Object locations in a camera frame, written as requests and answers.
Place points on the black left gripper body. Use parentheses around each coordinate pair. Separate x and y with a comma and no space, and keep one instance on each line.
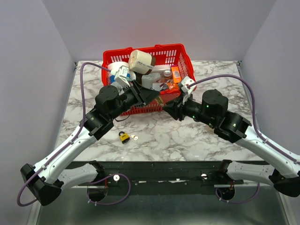
(132,97)

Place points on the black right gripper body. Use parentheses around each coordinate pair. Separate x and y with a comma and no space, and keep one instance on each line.
(190,109)

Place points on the small brass padlock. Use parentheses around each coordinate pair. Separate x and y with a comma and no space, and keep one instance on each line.
(160,101)

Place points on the small silver keys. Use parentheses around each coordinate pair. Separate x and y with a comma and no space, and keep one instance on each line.
(134,137)

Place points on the yellow padlock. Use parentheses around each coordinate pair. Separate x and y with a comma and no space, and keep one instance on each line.
(124,137)

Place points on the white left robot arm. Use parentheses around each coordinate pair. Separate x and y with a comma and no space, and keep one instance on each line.
(44,179)

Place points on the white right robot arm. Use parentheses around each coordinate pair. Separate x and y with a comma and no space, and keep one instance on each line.
(282,169)

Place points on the white marbled container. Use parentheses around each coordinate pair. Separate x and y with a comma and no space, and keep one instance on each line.
(150,79)

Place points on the orange snack packet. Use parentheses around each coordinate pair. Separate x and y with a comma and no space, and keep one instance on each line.
(167,84)

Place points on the cream soap pump bottle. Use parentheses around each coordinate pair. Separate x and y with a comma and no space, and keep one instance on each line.
(209,129)

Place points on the jar with metal lid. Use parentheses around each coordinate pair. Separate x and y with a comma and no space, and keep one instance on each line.
(167,74)

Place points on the beige paper roll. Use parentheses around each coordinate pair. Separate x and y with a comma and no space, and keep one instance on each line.
(141,62)

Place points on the orange box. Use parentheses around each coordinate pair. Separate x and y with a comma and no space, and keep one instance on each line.
(176,74)

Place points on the white blue paper roll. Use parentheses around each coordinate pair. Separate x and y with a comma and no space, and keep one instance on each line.
(116,65)

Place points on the red plastic shopping basket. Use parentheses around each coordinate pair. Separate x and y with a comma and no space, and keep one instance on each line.
(171,54)

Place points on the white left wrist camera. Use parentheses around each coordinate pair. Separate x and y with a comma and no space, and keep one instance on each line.
(119,75)

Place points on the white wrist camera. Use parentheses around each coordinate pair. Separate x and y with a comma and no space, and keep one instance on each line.
(119,75)
(186,86)

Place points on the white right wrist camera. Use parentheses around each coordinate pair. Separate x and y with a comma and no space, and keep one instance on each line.
(186,86)

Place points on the black mounting base rail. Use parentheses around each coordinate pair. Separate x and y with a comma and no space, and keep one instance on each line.
(164,178)

